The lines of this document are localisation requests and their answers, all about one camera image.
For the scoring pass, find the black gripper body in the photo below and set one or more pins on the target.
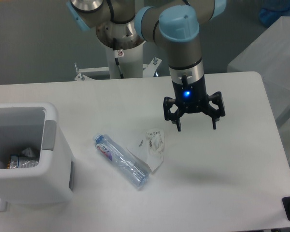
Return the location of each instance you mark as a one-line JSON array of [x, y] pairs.
[[192, 98]]

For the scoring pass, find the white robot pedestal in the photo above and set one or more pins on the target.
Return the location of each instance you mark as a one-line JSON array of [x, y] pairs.
[[124, 53]]

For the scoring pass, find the white trash can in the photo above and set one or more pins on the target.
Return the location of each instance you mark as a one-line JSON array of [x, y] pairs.
[[32, 130]]

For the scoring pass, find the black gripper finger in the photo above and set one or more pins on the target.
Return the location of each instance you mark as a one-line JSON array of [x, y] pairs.
[[168, 103], [214, 107]]

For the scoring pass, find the white wrapper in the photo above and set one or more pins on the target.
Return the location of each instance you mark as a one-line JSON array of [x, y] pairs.
[[148, 147]]

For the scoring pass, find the blue object on floor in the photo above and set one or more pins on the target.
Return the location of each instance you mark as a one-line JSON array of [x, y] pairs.
[[272, 10]]

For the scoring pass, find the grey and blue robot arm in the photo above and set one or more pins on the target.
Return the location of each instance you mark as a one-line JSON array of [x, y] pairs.
[[175, 28]]

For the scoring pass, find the clear plastic water bottle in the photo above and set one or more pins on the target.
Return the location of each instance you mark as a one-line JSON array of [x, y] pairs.
[[130, 167]]

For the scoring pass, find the white pedestal base frame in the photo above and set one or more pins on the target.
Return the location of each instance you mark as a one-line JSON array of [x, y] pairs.
[[102, 73]]

